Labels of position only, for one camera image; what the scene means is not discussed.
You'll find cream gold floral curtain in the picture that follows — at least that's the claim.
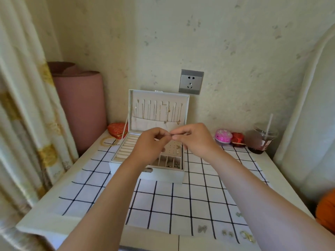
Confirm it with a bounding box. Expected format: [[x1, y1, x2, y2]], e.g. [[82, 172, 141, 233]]
[[0, 0, 79, 251]]

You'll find person's right hand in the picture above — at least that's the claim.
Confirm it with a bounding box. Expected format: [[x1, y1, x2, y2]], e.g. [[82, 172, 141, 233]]
[[170, 123, 223, 161]]

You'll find thin gold bangle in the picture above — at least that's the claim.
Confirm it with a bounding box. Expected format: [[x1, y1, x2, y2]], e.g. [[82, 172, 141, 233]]
[[100, 136, 120, 147]]

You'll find red faceted gift box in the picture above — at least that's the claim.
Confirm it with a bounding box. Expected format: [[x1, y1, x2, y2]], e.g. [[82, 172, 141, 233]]
[[231, 132, 246, 147]]

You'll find red heart-shaped box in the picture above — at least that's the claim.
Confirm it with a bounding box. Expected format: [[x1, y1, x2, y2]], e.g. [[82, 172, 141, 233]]
[[107, 122, 129, 140]]

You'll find white wooden jewelry box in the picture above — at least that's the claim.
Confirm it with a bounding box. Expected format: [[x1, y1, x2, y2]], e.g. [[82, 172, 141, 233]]
[[109, 89, 190, 185]]

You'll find orange plush cushion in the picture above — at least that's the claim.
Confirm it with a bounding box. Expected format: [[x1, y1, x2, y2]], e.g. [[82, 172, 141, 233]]
[[315, 189, 335, 234]]

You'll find white black-grid table cloth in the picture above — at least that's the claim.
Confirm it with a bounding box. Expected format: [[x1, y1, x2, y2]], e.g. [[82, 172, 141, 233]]
[[59, 143, 269, 243]]

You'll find white drinking straw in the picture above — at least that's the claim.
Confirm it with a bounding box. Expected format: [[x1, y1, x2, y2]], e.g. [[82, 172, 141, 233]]
[[266, 113, 273, 140]]

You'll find pink rolled mat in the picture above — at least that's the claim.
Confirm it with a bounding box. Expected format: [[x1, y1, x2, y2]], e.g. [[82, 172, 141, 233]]
[[47, 62, 107, 154]]

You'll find pile of mixed earrings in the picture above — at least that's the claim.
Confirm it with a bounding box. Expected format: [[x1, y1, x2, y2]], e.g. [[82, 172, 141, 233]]
[[160, 157, 181, 169]]

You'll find clear plastic drink cup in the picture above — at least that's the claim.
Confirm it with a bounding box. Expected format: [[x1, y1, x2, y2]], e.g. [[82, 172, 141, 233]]
[[245, 122, 278, 154]]

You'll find person's right forearm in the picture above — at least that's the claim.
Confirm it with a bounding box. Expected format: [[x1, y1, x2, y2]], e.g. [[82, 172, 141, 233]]
[[209, 149, 335, 251]]

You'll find row of thin chain necklaces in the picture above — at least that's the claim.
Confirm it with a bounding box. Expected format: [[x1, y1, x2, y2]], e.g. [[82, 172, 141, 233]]
[[135, 99, 184, 125]]

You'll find white padded headboard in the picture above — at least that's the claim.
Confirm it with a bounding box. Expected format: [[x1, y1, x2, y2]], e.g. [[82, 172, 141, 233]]
[[273, 23, 335, 204]]

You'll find pink round trinket box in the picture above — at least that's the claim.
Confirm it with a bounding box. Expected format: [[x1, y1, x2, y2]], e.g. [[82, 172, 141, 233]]
[[214, 129, 233, 144]]

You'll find person's left forearm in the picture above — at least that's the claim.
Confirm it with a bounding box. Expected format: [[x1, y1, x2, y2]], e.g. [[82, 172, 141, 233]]
[[57, 159, 147, 251]]

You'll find grey wall socket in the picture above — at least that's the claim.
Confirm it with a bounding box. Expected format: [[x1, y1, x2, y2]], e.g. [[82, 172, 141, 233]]
[[179, 69, 204, 95]]

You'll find person's left hand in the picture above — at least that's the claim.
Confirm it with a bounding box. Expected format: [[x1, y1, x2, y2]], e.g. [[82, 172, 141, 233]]
[[131, 127, 172, 168]]

